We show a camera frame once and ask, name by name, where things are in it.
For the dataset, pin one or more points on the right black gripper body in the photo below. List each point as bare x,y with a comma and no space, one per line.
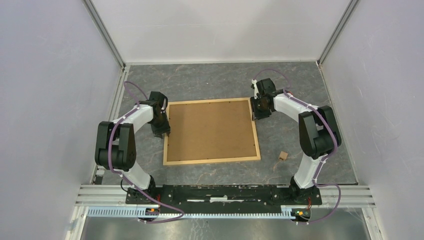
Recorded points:
266,111

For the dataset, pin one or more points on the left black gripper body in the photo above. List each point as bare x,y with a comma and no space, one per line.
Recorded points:
161,123

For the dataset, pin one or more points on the brown backing board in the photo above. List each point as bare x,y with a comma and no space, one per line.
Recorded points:
210,130

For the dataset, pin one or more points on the wooden picture frame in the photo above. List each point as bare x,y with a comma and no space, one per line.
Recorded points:
165,152

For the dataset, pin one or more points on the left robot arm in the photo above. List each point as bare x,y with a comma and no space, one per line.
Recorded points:
115,148

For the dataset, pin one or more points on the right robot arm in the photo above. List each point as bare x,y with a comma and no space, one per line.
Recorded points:
319,135

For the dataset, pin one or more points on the small brown cube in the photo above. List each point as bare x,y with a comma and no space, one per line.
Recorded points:
283,156

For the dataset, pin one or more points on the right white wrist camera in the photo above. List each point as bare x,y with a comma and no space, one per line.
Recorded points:
255,88

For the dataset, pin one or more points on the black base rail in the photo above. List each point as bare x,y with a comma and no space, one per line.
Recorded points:
224,199

